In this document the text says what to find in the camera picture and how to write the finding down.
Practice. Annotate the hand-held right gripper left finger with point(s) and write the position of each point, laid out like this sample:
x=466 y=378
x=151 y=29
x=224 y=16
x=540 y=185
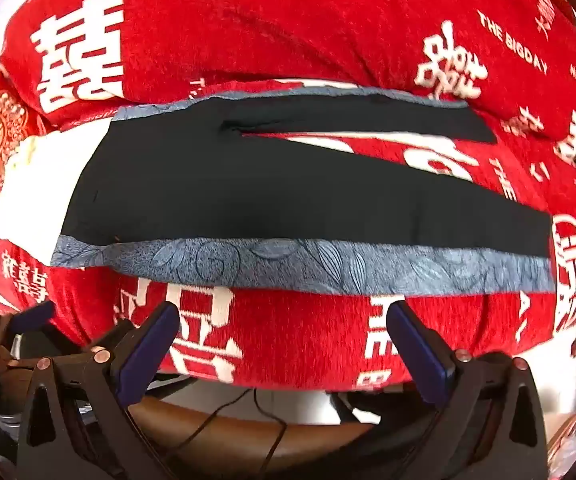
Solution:
x=148 y=347

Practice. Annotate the red printed blanket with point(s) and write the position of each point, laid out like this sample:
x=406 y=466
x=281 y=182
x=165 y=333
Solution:
x=318 y=35

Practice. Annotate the brown wooden frame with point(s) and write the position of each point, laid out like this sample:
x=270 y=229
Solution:
x=318 y=445

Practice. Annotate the black pants with blue trim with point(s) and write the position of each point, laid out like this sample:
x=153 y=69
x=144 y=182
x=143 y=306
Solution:
x=268 y=195

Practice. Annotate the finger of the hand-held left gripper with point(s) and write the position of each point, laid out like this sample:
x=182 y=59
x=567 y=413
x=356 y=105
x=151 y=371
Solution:
x=33 y=315

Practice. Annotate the white sheet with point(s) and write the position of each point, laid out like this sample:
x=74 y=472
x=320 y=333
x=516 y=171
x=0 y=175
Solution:
x=33 y=200

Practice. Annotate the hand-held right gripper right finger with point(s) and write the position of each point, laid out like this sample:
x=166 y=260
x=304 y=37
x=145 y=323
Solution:
x=420 y=355

